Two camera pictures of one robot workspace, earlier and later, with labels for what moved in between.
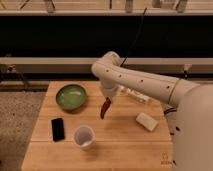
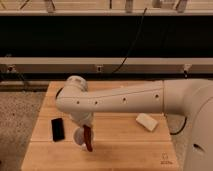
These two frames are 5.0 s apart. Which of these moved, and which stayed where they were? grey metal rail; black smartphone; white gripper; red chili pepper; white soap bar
Moved: red chili pepper; white gripper
Stayed: black smartphone; white soap bar; grey metal rail
